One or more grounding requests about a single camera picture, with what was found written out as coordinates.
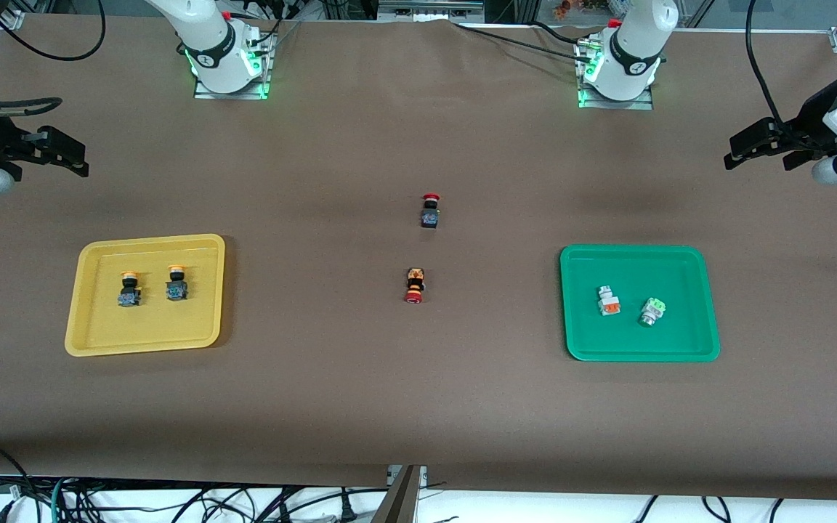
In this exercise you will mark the yellow pushbutton black body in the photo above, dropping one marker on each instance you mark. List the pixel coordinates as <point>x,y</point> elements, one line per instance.
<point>129,293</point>
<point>177,288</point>

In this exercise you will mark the white pushbutton green block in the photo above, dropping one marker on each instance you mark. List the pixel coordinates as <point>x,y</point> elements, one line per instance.
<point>652,312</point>

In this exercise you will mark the white pushbutton orange block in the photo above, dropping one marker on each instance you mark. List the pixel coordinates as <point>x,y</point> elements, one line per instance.
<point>609,302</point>

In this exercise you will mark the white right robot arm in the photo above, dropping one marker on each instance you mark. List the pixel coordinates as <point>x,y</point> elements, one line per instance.
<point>208,36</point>

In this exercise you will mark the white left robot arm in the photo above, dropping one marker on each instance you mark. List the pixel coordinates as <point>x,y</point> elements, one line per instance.
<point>633,43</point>

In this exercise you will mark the green plastic tray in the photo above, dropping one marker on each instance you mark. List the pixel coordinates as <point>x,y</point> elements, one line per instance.
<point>640,269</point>

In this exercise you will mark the yellow plastic tray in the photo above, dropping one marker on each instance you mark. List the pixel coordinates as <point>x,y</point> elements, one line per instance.
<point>146,327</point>

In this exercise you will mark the red pushbutton black body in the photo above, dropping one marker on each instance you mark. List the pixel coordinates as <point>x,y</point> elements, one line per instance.
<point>429,215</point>

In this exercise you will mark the red pushbutton orange body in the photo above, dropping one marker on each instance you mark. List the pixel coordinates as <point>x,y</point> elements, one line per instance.
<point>415,283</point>

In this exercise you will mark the brown table cover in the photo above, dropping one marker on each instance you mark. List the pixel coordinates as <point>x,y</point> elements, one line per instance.
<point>418,399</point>

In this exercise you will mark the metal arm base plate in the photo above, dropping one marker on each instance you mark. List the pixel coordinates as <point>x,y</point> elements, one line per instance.
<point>615,105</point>
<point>233,95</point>

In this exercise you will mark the table support post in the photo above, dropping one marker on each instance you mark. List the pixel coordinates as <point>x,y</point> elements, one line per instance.
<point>400,501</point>

